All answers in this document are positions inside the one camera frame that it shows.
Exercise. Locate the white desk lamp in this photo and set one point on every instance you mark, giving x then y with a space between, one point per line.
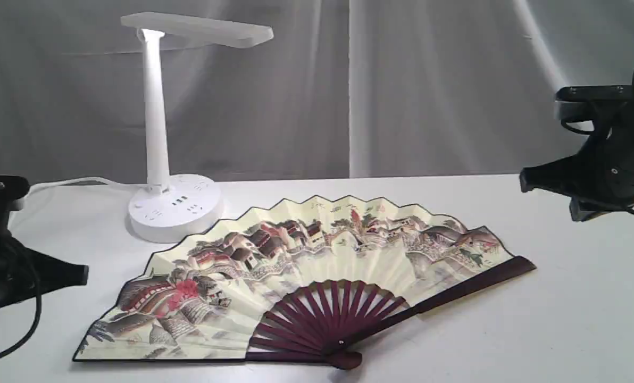
171 207

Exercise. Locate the grey backdrop curtain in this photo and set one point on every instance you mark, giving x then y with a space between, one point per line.
346 89

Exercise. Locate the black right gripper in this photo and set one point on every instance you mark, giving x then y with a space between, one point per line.
598 183

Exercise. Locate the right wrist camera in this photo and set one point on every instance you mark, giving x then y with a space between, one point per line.
577 104

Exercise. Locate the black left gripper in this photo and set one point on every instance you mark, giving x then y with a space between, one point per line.
24 272

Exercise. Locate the painted paper folding fan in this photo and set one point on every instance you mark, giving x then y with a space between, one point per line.
297 283

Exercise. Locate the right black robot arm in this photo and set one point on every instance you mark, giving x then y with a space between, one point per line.
599 178

